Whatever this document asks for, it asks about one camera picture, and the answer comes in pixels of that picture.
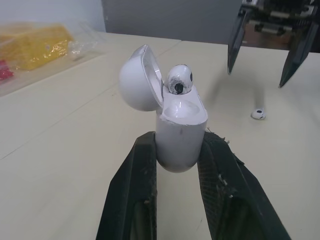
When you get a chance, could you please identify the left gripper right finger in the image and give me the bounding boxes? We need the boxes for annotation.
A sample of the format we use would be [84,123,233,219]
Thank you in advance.
[196,127,293,240]

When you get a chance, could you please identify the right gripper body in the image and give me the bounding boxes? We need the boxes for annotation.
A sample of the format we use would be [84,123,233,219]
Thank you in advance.
[240,0,320,37]

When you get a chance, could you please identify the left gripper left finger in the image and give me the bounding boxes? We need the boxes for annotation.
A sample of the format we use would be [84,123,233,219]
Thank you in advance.
[95,130,159,240]

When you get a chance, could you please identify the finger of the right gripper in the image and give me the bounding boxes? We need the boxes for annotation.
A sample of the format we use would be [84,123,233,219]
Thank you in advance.
[278,12,320,89]
[226,8,252,75]

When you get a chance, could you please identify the white earbud case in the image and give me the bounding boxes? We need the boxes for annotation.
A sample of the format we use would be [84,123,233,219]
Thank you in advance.
[118,44,209,174]

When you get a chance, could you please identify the white earbud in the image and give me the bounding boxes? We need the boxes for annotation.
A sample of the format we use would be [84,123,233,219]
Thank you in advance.
[250,107,267,121]
[166,63,195,96]

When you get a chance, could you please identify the red pieces in clear bag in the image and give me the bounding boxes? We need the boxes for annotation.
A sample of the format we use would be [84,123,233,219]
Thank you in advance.
[0,58,16,82]

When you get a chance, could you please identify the yellow pack in clear bag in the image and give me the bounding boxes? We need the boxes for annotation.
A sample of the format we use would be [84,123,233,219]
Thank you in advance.
[0,22,75,72]

